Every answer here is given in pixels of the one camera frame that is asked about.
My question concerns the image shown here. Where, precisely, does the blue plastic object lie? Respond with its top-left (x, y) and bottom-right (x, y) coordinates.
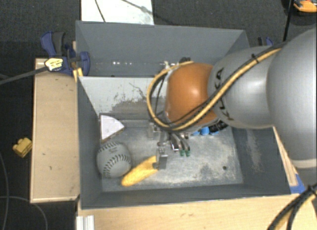
top-left (193, 127), bottom-right (211, 136)

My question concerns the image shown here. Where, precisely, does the white wedge block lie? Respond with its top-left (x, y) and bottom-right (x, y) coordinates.
top-left (99, 114), bottom-right (125, 143)

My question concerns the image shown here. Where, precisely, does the black cylinder on white bracket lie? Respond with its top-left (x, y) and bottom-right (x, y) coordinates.
top-left (209, 121), bottom-right (228, 133)

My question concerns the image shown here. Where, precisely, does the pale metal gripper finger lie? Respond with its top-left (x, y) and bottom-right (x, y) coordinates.
top-left (153, 148), bottom-right (160, 170)
top-left (159, 147), bottom-right (169, 171)

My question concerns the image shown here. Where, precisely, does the grey metal bin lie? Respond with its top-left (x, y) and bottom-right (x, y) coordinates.
top-left (75, 20), bottom-right (292, 210)

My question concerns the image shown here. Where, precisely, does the yellow toy corn cob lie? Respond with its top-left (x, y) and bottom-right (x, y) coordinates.
top-left (121, 155), bottom-right (159, 187)

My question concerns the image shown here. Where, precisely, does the grey baseball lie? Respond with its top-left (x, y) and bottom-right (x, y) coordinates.
top-left (96, 141), bottom-right (133, 178)

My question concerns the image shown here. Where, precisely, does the pale wood board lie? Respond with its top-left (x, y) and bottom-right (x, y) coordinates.
top-left (29, 57), bottom-right (81, 204)

